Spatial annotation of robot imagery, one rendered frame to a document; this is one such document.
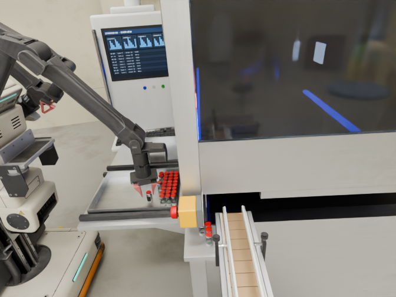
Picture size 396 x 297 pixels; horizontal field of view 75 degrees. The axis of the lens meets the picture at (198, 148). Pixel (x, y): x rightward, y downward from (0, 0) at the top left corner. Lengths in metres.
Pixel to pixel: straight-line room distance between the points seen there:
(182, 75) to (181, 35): 0.10
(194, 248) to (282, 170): 0.38
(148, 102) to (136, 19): 0.51
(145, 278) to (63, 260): 0.52
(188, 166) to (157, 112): 1.07
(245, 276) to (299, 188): 0.33
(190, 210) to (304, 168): 0.38
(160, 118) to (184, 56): 1.20
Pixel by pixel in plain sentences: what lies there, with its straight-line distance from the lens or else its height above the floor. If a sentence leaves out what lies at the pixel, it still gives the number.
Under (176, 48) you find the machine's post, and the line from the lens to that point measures 0.69.
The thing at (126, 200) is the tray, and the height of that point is 0.88.
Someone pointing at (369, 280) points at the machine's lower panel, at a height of 0.52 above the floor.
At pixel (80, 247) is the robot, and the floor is 0.28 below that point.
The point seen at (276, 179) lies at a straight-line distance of 0.87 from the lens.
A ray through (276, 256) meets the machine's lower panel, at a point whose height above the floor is 0.69.
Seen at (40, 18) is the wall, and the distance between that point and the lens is 4.41.
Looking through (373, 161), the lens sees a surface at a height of 1.11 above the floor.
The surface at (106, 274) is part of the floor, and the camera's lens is 2.06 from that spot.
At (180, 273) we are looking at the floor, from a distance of 1.93.
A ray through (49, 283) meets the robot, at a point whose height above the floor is 0.28.
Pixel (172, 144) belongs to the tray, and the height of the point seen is 0.88.
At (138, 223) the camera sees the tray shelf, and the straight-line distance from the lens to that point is 1.01.
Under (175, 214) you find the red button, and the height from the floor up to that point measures 1.00.
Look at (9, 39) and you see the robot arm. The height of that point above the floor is 1.51.
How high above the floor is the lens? 1.56
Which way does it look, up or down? 29 degrees down
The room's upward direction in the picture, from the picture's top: 4 degrees counter-clockwise
